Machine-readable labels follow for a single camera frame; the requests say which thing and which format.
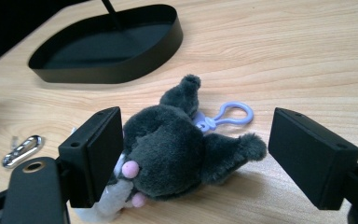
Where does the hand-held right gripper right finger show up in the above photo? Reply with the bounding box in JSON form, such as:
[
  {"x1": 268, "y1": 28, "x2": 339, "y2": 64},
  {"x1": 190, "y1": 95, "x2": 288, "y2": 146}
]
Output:
[{"x1": 268, "y1": 107, "x2": 358, "y2": 210}]

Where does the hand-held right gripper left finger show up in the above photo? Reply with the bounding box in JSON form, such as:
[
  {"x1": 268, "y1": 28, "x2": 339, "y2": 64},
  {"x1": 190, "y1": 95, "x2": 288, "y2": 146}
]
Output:
[{"x1": 58, "y1": 106, "x2": 125, "y2": 209}]

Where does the grey plush toy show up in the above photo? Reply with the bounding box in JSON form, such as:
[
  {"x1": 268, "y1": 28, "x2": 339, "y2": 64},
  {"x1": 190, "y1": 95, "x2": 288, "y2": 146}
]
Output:
[{"x1": 74, "y1": 74, "x2": 268, "y2": 223}]

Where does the silver carabiner keychain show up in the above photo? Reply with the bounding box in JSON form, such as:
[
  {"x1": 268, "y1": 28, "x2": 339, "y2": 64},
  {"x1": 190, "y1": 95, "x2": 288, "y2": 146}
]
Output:
[{"x1": 2, "y1": 133, "x2": 44, "y2": 170}]

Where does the black metal key rack stand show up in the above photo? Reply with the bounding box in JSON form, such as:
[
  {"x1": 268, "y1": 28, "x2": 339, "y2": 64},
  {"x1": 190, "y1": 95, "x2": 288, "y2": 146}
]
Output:
[{"x1": 27, "y1": 0, "x2": 185, "y2": 84}]

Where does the purple plastic keychain clip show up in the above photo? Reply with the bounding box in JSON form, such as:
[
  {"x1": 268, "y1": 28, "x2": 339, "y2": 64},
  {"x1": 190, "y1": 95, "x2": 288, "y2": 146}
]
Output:
[{"x1": 193, "y1": 101, "x2": 255, "y2": 134}]

